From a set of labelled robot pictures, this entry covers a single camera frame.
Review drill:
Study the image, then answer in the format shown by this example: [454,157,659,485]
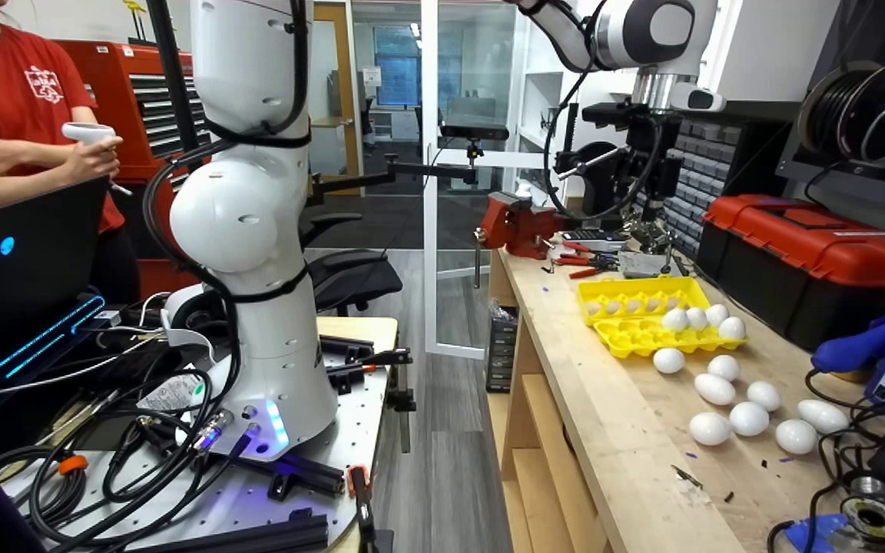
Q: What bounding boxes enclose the red and black toolbox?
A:
[696,190,885,352]

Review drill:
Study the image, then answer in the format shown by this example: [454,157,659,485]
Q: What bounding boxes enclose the yellow plastic egg holder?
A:
[576,272,746,363]

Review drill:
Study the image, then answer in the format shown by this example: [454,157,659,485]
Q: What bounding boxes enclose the person in red shirt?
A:
[0,0,130,236]

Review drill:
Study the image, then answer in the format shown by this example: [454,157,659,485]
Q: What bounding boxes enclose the small grey box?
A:
[618,247,670,282]

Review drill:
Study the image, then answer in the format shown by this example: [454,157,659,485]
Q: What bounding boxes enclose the blue tool handle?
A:
[812,308,885,376]

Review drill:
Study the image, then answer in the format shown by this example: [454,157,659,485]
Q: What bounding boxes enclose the dark parts drawer cabinet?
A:
[655,111,777,261]

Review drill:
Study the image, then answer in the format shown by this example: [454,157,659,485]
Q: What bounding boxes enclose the small blue plastic item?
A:
[782,509,858,553]

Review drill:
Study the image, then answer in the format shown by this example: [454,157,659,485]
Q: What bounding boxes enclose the round metal solder spool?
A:
[839,470,885,544]

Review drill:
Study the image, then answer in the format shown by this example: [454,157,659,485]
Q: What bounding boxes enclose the black laptop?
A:
[0,178,114,355]

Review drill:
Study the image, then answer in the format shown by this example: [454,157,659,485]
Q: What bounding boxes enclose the white glass partition frame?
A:
[419,0,444,355]

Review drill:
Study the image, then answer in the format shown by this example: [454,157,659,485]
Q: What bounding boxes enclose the red bench vise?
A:
[478,192,568,261]

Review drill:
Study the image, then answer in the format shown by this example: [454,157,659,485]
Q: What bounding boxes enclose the thick black robot cables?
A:
[0,294,263,553]

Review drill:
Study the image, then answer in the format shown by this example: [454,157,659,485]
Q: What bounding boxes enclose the red tool chest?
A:
[55,39,209,301]

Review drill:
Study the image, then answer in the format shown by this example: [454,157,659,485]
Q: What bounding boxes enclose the red handled pliers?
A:
[546,256,608,282]

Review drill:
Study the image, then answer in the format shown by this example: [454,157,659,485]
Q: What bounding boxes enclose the black office chair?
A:
[302,209,407,315]

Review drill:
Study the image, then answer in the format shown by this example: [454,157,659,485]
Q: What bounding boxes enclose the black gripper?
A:
[614,101,678,221]

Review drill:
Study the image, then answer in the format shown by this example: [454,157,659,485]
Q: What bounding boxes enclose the metal robot mounting table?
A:
[0,314,407,553]

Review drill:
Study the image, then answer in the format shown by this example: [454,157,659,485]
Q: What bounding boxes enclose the bare person forearm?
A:
[0,103,88,182]
[0,151,93,213]

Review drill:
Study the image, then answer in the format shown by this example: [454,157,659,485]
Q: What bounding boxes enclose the black aluminium rail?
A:
[149,507,331,553]

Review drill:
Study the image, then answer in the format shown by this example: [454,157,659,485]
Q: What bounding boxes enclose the black camera stand pole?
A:
[144,0,485,201]

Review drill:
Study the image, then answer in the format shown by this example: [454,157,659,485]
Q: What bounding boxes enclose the white handheld controller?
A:
[60,118,124,146]

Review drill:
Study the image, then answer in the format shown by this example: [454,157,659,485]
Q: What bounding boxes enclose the bare person hand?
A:
[70,136,125,183]

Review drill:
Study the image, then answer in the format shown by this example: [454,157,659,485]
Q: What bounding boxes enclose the black box blue edges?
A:
[0,291,110,424]

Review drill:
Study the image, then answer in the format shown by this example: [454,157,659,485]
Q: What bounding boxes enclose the black cable tangle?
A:
[766,366,885,553]

